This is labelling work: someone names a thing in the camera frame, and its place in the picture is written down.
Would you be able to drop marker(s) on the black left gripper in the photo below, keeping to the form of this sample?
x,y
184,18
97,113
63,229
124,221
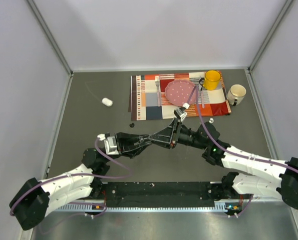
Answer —
x,y
125,142

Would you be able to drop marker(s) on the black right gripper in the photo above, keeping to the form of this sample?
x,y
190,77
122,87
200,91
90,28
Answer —
x,y
168,142

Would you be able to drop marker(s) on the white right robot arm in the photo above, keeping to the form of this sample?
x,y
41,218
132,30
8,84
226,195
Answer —
x,y
252,174

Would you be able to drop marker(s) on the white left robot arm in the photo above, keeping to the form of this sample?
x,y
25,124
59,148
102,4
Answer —
x,y
38,198

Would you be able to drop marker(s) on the white earbud case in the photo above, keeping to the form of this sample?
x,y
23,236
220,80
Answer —
x,y
107,102

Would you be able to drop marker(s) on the colourful patterned placemat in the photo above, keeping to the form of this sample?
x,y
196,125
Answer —
x,y
156,96

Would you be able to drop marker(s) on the pink polka dot plate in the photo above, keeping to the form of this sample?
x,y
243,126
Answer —
x,y
179,92

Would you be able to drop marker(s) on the pink knife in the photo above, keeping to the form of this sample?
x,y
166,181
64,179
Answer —
x,y
202,97

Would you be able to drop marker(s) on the pink fork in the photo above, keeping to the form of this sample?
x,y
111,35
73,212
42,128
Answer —
x,y
157,83

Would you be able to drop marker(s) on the yellow mug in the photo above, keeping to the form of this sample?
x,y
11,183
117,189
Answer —
x,y
211,80

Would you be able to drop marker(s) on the white enamel mug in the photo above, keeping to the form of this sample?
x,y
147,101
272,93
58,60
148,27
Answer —
x,y
236,94

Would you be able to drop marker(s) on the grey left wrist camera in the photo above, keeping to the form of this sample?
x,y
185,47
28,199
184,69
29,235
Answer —
x,y
110,143

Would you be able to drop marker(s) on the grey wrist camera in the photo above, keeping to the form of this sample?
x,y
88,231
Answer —
x,y
181,113
110,143

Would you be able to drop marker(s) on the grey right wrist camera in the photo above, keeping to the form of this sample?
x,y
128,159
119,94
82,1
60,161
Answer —
x,y
181,113

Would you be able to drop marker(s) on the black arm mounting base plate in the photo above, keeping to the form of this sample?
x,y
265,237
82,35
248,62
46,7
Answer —
x,y
157,194

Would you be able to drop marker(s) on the slotted grey cable duct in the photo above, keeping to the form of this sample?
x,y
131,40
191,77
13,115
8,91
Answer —
x,y
217,207

